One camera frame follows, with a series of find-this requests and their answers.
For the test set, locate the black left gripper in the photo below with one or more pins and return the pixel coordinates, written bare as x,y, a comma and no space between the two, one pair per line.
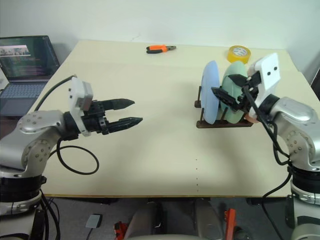
96,120

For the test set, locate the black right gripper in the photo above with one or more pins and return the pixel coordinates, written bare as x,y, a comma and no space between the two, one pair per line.
253,82

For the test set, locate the green plate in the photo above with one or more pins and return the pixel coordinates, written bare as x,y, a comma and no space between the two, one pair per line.
236,68

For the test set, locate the blue plate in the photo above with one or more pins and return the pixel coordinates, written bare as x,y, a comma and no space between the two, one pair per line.
210,87

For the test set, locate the pink plate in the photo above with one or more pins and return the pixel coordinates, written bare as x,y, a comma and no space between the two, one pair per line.
250,118

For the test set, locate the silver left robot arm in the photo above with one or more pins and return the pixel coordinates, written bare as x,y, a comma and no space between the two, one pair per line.
32,125

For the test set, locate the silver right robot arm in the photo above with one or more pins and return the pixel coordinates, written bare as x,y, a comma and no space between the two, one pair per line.
295,112

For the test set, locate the brown wooden dish rack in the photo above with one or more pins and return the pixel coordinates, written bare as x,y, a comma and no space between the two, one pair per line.
212,125

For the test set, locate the yellow tape roll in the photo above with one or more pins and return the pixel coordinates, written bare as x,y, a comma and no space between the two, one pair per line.
233,58

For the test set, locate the orange and black pliers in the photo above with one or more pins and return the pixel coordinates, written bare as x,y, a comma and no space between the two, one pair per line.
157,48

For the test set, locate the grey rounded robot leg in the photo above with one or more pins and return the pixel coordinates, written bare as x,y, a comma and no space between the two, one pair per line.
207,217
147,220

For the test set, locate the open grey laptop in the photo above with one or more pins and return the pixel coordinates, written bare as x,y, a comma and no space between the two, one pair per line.
25,60

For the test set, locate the grey foot pedal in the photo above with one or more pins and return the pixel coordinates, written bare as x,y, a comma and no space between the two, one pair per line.
94,221

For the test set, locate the dark side desk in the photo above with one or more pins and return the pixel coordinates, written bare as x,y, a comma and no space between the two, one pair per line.
7,125

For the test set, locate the small red metal clamp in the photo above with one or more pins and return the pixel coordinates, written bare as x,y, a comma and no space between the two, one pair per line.
121,230

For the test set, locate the tall red metal clamp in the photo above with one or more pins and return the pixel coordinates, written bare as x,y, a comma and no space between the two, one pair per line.
230,222

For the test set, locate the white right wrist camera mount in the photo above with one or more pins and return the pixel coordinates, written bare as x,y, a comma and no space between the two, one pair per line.
268,75

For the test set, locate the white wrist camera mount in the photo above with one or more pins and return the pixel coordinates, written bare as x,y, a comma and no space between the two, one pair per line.
75,100
268,75

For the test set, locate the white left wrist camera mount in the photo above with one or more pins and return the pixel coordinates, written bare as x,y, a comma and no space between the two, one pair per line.
75,100

